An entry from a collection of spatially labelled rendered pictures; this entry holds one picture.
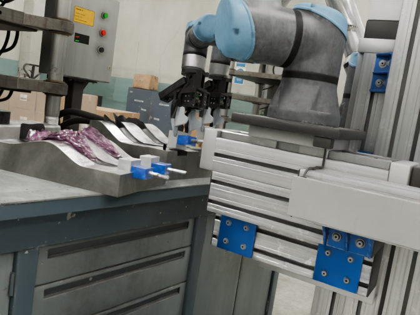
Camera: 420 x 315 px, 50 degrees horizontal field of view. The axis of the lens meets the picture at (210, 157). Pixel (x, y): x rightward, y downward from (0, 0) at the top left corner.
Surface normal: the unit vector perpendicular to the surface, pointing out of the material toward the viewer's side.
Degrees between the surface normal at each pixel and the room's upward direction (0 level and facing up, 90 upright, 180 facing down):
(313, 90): 72
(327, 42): 90
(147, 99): 90
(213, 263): 90
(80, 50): 90
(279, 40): 105
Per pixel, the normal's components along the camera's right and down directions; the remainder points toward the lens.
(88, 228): 0.79, 0.19
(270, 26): 0.27, 0.07
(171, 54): -0.47, 0.04
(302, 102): -0.22, -0.22
